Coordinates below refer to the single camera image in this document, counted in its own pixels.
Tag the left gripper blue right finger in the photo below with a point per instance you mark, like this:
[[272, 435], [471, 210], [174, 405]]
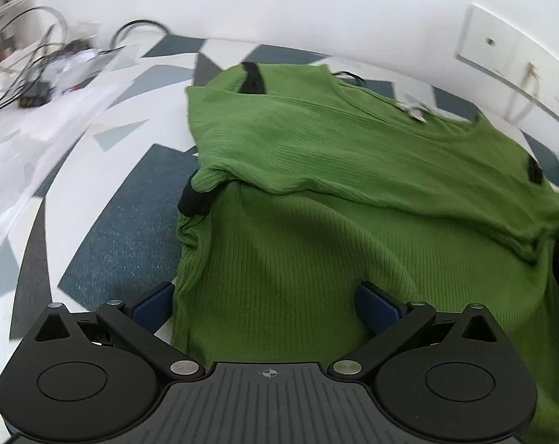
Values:
[[377, 310]]

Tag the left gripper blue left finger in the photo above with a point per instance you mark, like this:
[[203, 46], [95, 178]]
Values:
[[155, 308]]

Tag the green knit sweater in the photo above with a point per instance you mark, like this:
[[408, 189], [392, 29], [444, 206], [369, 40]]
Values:
[[308, 185]]

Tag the geometric patterned table cloth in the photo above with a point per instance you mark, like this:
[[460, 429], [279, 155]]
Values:
[[106, 226]]

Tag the black usb charger hub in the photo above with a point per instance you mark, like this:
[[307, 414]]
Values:
[[37, 94]]

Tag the white wall socket plate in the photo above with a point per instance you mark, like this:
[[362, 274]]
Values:
[[496, 47]]

